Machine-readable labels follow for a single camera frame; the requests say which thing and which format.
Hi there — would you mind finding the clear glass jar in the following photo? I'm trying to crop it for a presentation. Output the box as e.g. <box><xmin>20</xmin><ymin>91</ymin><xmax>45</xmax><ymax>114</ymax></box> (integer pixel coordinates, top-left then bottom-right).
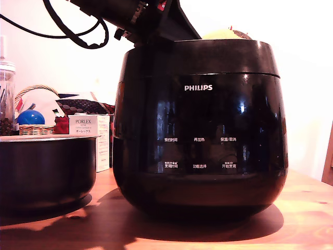
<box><xmin>0</xmin><ymin>60</ymin><xmax>17</xmax><ymax>136</ymax></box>

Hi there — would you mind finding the black rice cooker lid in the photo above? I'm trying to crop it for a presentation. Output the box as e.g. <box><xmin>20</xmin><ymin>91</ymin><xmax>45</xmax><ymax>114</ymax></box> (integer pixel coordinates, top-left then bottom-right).
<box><xmin>119</xmin><ymin>39</ymin><xmax>281</xmax><ymax>83</ymax></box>

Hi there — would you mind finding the dark dotted patterned cloth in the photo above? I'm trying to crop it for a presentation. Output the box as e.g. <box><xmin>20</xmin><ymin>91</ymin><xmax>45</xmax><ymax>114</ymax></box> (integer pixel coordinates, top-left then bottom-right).
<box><xmin>55</xmin><ymin>97</ymin><xmax>116</xmax><ymax>116</ymax></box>

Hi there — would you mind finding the thin black cable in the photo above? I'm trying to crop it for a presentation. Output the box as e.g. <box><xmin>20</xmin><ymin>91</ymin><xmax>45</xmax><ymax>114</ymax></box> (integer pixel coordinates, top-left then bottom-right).
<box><xmin>0</xmin><ymin>13</ymin><xmax>101</xmax><ymax>40</ymax></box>

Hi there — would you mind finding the red fabric pouch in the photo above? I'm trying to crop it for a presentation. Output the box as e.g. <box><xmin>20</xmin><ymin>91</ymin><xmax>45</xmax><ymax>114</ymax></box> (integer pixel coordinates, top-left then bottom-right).
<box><xmin>53</xmin><ymin>116</ymin><xmax>70</xmax><ymax>135</ymax></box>

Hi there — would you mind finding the pale yellow rounded cushion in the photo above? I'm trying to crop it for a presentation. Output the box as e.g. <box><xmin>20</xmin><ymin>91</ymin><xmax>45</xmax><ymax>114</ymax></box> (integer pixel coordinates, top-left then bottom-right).
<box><xmin>201</xmin><ymin>28</ymin><xmax>243</xmax><ymax>40</ymax></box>

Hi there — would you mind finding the black inner cooking pot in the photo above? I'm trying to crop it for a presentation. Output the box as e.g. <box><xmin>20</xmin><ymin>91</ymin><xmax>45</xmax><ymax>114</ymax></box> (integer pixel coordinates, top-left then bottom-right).
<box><xmin>0</xmin><ymin>134</ymin><xmax>101</xmax><ymax>209</ymax></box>

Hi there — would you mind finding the white Porlex box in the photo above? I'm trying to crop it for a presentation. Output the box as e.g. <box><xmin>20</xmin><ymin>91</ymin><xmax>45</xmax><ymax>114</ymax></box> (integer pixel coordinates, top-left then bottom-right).
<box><xmin>68</xmin><ymin>114</ymin><xmax>111</xmax><ymax>173</ymax></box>

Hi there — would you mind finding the brown patterned woven item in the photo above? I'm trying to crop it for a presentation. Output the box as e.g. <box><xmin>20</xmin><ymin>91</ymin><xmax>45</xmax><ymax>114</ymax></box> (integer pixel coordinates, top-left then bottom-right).
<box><xmin>232</xmin><ymin>29</ymin><xmax>253</xmax><ymax>41</ymax></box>

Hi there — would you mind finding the thick black looping cable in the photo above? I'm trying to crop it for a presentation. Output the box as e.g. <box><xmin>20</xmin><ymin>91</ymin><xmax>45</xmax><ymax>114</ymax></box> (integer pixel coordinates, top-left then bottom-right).
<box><xmin>42</xmin><ymin>0</ymin><xmax>110</xmax><ymax>50</ymax></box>

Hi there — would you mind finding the camera box on black bracket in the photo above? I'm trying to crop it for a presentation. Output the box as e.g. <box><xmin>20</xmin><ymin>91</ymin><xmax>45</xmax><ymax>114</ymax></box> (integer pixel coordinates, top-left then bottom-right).
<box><xmin>113</xmin><ymin>27</ymin><xmax>133</xmax><ymax>41</ymax></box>

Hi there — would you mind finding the blue ball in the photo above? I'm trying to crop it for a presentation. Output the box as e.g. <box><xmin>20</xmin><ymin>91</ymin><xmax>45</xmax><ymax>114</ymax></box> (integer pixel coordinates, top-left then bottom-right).
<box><xmin>17</xmin><ymin>109</ymin><xmax>46</xmax><ymax>126</ymax></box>

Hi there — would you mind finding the black Philips rice cooker body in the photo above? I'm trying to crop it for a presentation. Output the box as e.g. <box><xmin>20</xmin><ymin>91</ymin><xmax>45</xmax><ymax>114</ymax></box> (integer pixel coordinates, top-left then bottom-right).
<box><xmin>111</xmin><ymin>73</ymin><xmax>289</xmax><ymax>219</ymax></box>

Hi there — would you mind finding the woven wicker basket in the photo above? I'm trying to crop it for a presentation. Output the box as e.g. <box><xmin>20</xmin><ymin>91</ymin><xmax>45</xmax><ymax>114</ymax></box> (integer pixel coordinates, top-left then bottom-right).
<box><xmin>14</xmin><ymin>84</ymin><xmax>61</xmax><ymax>136</ymax></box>

